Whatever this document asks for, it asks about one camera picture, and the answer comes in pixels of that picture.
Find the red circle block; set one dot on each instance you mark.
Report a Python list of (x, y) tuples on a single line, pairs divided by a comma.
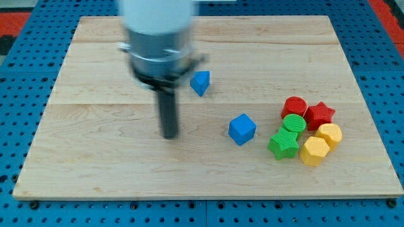
[(294, 105)]

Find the green circle block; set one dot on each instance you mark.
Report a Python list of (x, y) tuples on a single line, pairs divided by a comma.
[(294, 123)]

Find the green star block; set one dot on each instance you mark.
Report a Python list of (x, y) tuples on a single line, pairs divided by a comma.
[(283, 144)]

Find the red star block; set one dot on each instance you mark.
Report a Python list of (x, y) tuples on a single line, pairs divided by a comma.
[(317, 115)]

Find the blue triangle block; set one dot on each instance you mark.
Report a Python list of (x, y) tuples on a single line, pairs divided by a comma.
[(200, 82)]

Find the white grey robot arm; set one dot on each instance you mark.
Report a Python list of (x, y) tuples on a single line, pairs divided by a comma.
[(160, 48)]

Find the yellow hexagon block front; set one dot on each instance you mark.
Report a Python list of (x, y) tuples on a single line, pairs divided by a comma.
[(314, 151)]

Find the blue cube block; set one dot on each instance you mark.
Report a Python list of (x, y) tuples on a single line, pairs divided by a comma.
[(242, 129)]

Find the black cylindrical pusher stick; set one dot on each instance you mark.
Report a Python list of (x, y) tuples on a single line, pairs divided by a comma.
[(168, 113)]

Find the yellow heptagon block right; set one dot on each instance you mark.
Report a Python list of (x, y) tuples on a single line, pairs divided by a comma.
[(331, 133)]

